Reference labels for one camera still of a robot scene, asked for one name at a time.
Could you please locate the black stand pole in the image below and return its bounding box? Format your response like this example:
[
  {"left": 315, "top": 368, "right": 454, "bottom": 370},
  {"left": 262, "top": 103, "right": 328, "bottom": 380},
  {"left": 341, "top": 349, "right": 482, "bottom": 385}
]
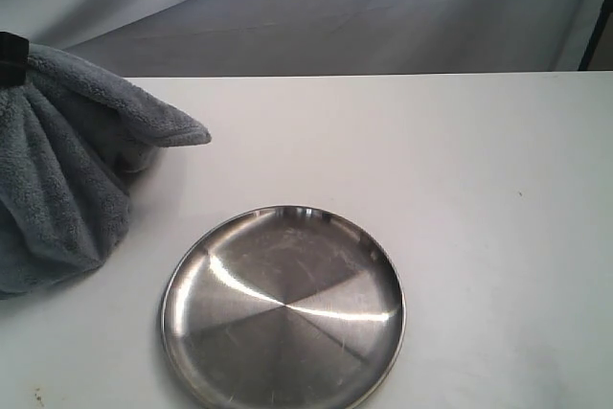
[{"left": 578, "top": 0, "right": 612, "bottom": 72}]

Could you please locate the grey fluffy towel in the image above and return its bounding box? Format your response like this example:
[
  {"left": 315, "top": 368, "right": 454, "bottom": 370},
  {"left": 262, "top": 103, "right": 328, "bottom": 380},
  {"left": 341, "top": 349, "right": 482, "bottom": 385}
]
[{"left": 1, "top": 43, "right": 211, "bottom": 298}]

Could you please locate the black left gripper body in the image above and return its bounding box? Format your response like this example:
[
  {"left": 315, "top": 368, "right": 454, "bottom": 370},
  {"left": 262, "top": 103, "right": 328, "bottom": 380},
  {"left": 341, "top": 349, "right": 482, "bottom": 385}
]
[{"left": 0, "top": 32, "right": 29, "bottom": 88}]

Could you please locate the grey backdrop cloth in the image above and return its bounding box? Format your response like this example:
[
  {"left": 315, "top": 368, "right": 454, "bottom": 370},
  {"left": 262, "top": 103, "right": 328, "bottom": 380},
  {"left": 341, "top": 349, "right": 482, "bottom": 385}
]
[{"left": 1, "top": 0, "right": 603, "bottom": 77}]

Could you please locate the round stainless steel plate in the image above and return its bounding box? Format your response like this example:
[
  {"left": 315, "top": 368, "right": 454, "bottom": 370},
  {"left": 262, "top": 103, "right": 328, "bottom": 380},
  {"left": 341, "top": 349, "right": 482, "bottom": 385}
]
[{"left": 159, "top": 205, "right": 406, "bottom": 408}]

